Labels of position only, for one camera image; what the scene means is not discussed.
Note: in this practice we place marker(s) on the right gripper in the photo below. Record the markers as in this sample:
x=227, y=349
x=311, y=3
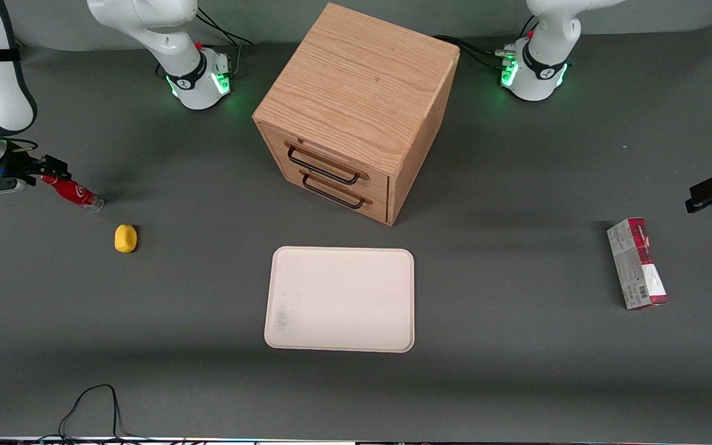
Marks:
x=18, y=165

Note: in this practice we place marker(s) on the red coke bottle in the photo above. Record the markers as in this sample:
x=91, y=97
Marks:
x=78, y=194

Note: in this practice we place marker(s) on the beige rectangular tray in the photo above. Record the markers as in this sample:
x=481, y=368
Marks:
x=340, y=300

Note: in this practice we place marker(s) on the yellow lemon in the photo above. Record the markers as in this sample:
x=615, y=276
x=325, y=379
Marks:
x=125, y=238

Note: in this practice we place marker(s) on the red and grey carton box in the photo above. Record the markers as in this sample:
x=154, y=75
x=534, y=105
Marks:
x=637, y=266

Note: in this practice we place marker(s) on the wooden drawer cabinet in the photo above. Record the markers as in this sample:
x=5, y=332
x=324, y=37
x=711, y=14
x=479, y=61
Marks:
x=356, y=93

